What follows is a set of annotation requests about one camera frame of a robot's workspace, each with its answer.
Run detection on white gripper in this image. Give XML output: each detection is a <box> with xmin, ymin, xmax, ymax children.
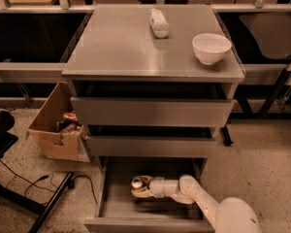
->
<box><xmin>131</xmin><ymin>176</ymin><xmax>165</xmax><ymax>198</ymax></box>

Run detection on orange soda can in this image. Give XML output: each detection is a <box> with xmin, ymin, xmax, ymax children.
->
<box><xmin>130</xmin><ymin>176</ymin><xmax>146</xmax><ymax>191</ymax></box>

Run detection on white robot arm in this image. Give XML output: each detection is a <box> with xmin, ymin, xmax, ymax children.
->
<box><xmin>130</xmin><ymin>175</ymin><xmax>262</xmax><ymax>233</ymax></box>

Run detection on grey bottom drawer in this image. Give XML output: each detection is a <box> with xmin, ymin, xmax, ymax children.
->
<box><xmin>84</xmin><ymin>156</ymin><xmax>213</xmax><ymax>233</ymax></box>

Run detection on grey drawer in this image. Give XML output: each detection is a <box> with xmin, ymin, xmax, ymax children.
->
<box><xmin>84</xmin><ymin>156</ymin><xmax>213</xmax><ymax>233</ymax></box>
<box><xmin>70</xmin><ymin>81</ymin><xmax>236</xmax><ymax>128</ymax></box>
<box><xmin>86</xmin><ymin>125</ymin><xmax>217</xmax><ymax>157</ymax></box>

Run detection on grey middle drawer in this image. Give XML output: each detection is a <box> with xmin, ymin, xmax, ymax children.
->
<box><xmin>86</xmin><ymin>125</ymin><xmax>217</xmax><ymax>157</ymax></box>

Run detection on grey drawer cabinet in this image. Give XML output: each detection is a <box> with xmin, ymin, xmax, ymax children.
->
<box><xmin>61</xmin><ymin>4</ymin><xmax>245</xmax><ymax>167</ymax></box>

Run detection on grey top drawer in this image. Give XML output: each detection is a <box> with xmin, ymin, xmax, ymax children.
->
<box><xmin>70</xmin><ymin>81</ymin><xmax>236</xmax><ymax>128</ymax></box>

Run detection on cardboard box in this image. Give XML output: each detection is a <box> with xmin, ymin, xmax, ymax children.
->
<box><xmin>28</xmin><ymin>82</ymin><xmax>90</xmax><ymax>162</ymax></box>

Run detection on items in cardboard box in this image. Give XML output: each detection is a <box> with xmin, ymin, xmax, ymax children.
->
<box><xmin>56</xmin><ymin>112</ymin><xmax>81</xmax><ymax>134</ymax></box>

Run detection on white bowl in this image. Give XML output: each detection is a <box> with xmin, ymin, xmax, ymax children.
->
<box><xmin>192</xmin><ymin>33</ymin><xmax>232</xmax><ymax>65</ymax></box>

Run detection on black stand leg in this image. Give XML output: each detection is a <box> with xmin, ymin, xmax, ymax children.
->
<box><xmin>220</xmin><ymin>60</ymin><xmax>291</xmax><ymax>148</ymax></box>

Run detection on black chair base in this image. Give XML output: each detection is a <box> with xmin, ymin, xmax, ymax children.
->
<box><xmin>0</xmin><ymin>110</ymin><xmax>75</xmax><ymax>233</ymax></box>

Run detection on black floor cable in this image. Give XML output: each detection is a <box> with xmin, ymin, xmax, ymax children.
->
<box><xmin>0</xmin><ymin>141</ymin><xmax>98</xmax><ymax>206</ymax></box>

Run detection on metal frame shelf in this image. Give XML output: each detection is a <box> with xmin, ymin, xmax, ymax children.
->
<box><xmin>0</xmin><ymin>0</ymin><xmax>291</xmax><ymax>115</ymax></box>

